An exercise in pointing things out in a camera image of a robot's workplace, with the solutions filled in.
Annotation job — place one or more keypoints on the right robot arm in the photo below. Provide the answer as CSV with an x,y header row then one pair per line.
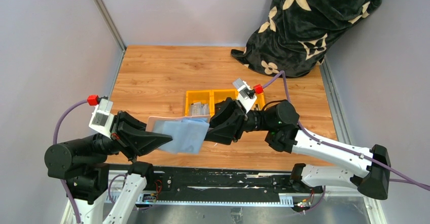
x,y
361,168

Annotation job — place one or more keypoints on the beige leather card holder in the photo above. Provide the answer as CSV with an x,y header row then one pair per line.
x,y
188,132

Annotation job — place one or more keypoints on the yellow bin with silver cards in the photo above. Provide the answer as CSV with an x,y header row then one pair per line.
x,y
204,96

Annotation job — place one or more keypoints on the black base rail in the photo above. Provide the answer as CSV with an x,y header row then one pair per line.
x,y
206,186

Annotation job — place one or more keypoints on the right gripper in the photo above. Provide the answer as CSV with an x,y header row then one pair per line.
x,y
238,120

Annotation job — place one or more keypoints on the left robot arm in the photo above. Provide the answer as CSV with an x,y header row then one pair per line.
x,y
81,166

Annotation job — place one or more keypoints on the silver cards in bin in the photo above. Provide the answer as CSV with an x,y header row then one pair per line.
x,y
199,109

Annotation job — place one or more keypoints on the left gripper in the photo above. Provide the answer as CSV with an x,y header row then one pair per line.
x,y
120,134

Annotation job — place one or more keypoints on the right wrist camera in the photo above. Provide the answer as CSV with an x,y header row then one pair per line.
x,y
246,95

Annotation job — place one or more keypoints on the black floral blanket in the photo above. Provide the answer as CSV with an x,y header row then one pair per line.
x,y
298,33

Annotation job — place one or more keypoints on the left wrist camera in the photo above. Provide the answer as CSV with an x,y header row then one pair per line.
x,y
102,119

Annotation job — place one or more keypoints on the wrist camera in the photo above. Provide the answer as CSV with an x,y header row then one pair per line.
x,y
102,119
246,95

